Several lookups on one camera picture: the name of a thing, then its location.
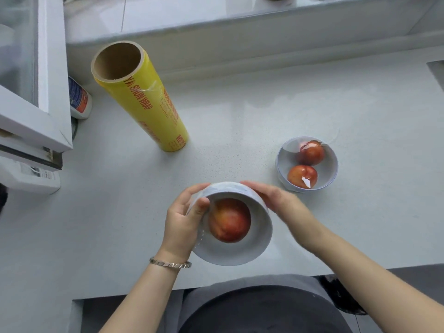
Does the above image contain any person's right hand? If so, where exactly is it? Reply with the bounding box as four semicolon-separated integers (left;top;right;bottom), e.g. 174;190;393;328
240;180;328;253

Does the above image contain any person's left hand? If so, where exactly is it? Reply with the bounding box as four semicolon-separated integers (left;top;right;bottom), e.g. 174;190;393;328
154;183;211;266

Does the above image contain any white bowl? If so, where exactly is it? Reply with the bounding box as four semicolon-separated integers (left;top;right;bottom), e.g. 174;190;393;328
275;136;339;194
187;181;273;267
187;180;275;267

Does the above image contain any clear cling film sheet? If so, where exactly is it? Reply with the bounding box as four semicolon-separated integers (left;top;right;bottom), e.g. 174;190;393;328
275;136;339;194

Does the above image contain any yellow plastic wrap roll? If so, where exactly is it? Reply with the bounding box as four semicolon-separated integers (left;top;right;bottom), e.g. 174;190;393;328
91;40;190;153

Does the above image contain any person's right forearm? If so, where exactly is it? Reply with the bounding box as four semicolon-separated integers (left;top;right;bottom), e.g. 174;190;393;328
308;232;444;333

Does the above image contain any person's left forearm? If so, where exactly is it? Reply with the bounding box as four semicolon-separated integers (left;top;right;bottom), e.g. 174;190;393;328
99;261;188;333

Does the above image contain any grey shirt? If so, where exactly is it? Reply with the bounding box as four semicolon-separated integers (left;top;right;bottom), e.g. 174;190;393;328
163;274;353;333

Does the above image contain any black speckled bag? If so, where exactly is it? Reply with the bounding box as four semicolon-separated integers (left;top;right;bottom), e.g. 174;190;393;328
317;275;368;316

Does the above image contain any white appliance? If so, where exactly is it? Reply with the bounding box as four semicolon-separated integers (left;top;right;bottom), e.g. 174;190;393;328
0;155;62;195

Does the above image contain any white bottle blue orange label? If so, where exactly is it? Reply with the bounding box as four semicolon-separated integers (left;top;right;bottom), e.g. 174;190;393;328
68;76;93;120

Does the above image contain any white open window sash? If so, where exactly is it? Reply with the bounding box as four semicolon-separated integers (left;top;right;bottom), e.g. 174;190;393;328
0;0;74;153

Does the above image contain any steel sink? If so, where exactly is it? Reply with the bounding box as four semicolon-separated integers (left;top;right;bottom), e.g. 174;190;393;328
426;60;444;93

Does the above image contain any silver link bracelet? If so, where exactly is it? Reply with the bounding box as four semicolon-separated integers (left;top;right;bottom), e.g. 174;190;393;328
149;257;192;269

